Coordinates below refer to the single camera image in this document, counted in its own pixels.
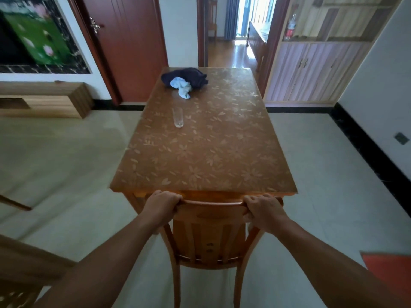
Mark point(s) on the person's right hand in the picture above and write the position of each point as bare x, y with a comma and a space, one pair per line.
266, 212

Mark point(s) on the person's left hand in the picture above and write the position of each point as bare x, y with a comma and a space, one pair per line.
160, 205

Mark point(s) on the person's right fingers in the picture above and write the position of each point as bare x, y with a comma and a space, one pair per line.
254, 202

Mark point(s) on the person's left fingers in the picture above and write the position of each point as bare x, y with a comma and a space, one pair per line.
170, 198

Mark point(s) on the wooden chair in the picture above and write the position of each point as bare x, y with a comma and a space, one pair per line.
212, 16
208, 234

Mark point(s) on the person's left forearm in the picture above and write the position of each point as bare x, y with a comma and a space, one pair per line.
106, 265

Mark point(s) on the person's right forearm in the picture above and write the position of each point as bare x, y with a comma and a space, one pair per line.
334, 268

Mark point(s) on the wooden table with floral cover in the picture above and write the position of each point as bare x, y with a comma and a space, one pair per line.
208, 137

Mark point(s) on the clear drinking glass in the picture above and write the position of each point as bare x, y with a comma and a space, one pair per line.
178, 117

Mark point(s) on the light blue cloth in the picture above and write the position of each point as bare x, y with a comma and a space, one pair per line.
182, 86

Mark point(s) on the dark blue cloth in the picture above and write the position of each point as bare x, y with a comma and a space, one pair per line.
189, 75

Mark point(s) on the red mat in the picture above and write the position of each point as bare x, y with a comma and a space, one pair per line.
388, 274

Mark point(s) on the reddish brown door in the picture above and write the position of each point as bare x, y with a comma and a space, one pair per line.
128, 44

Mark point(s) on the dark wooden sideboard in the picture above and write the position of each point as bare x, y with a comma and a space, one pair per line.
257, 41

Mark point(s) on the low wooden cabinet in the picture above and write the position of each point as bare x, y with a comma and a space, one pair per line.
41, 100

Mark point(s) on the wooden furniture piece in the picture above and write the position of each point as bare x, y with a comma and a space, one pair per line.
22, 272

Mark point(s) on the wooden shelf cabinet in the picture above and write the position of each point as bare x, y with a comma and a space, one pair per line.
324, 51

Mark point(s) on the plastic bottle with red label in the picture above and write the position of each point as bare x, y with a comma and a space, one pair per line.
290, 28

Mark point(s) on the blue curtain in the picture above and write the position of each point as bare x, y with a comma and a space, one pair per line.
231, 16

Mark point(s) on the framed lotus picture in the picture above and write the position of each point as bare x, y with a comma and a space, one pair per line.
35, 35

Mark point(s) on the grey wall socket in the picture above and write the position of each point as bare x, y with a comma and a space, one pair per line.
401, 138

